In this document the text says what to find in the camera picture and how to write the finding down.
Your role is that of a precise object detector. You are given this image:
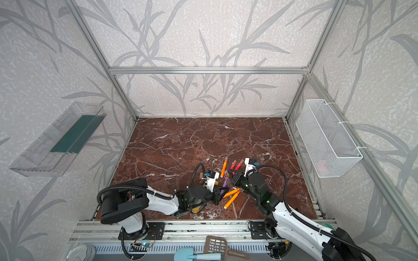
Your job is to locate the purple capped marker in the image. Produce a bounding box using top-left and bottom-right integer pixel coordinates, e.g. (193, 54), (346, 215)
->
(221, 177), (229, 193)

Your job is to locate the orange capped marker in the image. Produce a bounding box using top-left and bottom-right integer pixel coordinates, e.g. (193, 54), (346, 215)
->
(223, 188), (241, 198)
(224, 191), (240, 209)

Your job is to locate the orange marker pen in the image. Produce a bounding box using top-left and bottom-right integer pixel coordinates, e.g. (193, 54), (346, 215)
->
(220, 156), (228, 177)

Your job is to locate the red marker pen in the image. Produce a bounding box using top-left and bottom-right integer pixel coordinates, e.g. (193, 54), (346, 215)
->
(235, 160), (244, 170)

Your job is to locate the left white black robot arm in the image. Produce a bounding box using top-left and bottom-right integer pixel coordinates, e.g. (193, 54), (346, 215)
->
(96, 178), (229, 240)

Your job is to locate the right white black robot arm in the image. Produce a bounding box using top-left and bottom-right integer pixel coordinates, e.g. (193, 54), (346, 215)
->
(228, 165), (376, 261)

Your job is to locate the yellow toy shovel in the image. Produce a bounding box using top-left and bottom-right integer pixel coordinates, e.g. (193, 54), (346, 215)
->
(191, 206), (202, 214)

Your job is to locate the brown toy slotted spatula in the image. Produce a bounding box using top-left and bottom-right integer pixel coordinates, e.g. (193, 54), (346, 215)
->
(203, 236), (250, 261)

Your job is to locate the teal toy shovel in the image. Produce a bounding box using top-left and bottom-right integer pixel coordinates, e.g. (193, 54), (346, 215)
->
(174, 247), (222, 261)

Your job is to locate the clear round dish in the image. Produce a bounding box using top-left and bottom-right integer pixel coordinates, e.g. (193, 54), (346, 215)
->
(65, 244), (96, 261)

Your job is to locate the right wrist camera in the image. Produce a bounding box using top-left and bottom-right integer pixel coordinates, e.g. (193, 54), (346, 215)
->
(244, 158), (259, 177)

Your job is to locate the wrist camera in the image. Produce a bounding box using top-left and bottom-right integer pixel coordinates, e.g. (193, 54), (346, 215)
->
(244, 158), (259, 177)
(204, 171), (220, 192)

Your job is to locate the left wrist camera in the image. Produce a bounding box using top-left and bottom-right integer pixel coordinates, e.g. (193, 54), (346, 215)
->
(204, 171), (220, 192)

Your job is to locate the white wire mesh basket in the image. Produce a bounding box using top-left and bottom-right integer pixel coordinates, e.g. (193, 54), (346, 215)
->
(296, 99), (363, 178)

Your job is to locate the aluminium mounting rail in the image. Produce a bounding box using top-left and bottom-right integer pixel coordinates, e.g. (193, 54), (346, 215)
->
(67, 219), (337, 245)

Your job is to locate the clear plastic wall bin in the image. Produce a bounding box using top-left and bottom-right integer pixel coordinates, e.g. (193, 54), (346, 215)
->
(9, 102), (107, 177)

